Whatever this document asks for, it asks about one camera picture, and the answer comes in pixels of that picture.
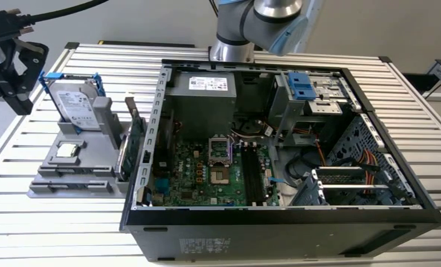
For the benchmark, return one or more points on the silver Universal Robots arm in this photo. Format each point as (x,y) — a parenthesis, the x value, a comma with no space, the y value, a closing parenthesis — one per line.
(235,22)

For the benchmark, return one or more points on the black RAM slot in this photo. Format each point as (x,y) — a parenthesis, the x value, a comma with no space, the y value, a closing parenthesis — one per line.
(257,175)
(261,175)
(251,175)
(247,175)

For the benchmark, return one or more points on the hard disk in blue carrier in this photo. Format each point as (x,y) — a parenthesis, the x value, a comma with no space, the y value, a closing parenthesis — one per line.
(72,108)

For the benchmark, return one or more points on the silver CPU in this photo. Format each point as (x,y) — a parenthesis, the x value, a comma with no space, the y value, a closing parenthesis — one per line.
(65,151)

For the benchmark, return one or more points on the grey parts rack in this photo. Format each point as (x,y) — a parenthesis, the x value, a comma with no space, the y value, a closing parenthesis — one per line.
(93,144)

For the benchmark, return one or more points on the black bar yellow end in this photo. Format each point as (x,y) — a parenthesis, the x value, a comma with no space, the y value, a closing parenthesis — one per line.
(150,43)

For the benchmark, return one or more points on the green graphics card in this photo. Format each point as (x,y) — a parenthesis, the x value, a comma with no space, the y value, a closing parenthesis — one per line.
(131,155)

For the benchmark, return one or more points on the grey power supply unit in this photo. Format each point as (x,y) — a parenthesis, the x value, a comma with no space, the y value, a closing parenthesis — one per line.
(202,111)

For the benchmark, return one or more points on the blue expansion slot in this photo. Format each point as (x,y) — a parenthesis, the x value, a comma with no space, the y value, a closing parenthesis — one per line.
(162,186)

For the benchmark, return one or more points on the green motherboard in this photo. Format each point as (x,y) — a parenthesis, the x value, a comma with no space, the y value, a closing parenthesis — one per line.
(190,178)

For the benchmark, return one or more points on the black square chipset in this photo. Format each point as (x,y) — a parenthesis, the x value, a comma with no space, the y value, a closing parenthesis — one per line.
(187,195)

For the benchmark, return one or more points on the black round fan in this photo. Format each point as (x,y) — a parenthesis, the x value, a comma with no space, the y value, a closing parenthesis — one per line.
(251,126)

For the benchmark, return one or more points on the CPU socket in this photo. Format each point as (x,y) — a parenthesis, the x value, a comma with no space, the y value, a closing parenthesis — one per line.
(220,175)

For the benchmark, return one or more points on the grey optical drive cage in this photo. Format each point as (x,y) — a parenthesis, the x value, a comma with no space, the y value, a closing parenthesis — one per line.
(287,116)

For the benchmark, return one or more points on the blue plastic drive latch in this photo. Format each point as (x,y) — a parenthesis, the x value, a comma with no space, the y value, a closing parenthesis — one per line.
(299,86)

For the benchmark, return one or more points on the black open PC case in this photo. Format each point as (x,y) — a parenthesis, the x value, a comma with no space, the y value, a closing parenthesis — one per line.
(279,239)

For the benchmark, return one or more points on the grey metal disk bay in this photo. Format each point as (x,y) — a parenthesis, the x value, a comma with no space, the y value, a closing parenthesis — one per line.
(340,173)

